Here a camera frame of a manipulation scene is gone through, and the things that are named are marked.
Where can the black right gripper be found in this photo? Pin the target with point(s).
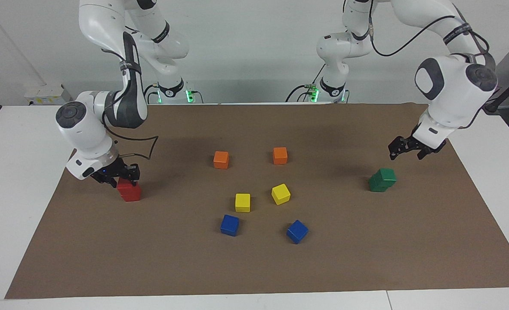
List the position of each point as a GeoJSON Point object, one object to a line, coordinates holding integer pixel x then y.
{"type": "Point", "coordinates": [110, 171]}

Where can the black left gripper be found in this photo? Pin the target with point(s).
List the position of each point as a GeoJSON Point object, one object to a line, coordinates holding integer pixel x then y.
{"type": "Point", "coordinates": [426, 144]}

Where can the red wooden cube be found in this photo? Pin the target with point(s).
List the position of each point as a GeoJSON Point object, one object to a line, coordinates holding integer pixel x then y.
{"type": "Point", "coordinates": [131, 196]}
{"type": "Point", "coordinates": [128, 186]}

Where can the green wooden cube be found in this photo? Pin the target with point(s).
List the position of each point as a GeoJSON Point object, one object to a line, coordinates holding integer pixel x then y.
{"type": "Point", "coordinates": [387, 175]}
{"type": "Point", "coordinates": [377, 185]}

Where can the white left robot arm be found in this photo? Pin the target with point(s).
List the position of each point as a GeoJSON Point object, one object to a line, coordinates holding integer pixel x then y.
{"type": "Point", "coordinates": [452, 86]}

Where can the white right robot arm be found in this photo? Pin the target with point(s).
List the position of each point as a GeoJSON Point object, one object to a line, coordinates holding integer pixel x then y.
{"type": "Point", "coordinates": [91, 125]}

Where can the orange wooden cube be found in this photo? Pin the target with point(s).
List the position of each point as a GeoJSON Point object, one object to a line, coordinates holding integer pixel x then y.
{"type": "Point", "coordinates": [221, 159]}
{"type": "Point", "coordinates": [280, 155]}

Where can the beige box with yellow labels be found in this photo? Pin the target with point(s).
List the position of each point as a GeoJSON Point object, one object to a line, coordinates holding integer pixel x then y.
{"type": "Point", "coordinates": [47, 94]}

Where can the black metal stand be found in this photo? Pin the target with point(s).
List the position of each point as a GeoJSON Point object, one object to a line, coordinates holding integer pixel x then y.
{"type": "Point", "coordinates": [506, 92]}

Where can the blue wooden cube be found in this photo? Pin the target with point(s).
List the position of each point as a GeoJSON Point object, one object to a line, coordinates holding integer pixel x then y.
{"type": "Point", "coordinates": [229, 224]}
{"type": "Point", "coordinates": [297, 231]}

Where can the yellow wooden cube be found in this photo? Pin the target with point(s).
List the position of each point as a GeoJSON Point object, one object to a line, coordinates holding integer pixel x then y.
{"type": "Point", "coordinates": [243, 202]}
{"type": "Point", "coordinates": [281, 193]}

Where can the brown paper table mat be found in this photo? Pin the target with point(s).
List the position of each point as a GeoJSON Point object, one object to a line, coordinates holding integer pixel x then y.
{"type": "Point", "coordinates": [254, 267]}

